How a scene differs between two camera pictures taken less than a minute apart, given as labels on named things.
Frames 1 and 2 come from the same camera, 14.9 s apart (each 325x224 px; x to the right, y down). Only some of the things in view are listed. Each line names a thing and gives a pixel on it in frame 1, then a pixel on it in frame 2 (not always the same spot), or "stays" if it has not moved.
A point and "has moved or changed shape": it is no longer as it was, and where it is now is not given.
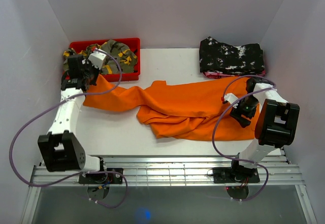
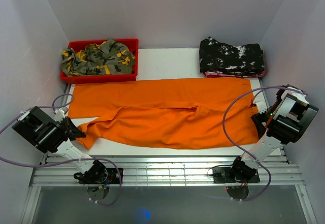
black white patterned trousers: [219, 57] stays
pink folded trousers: [214, 75] stays
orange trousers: [194, 110] has moved or changed shape
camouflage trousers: [127, 57] stays
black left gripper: [89, 65] → [73, 133]
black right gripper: [236, 113] → [258, 118]
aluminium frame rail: [177, 170] stays
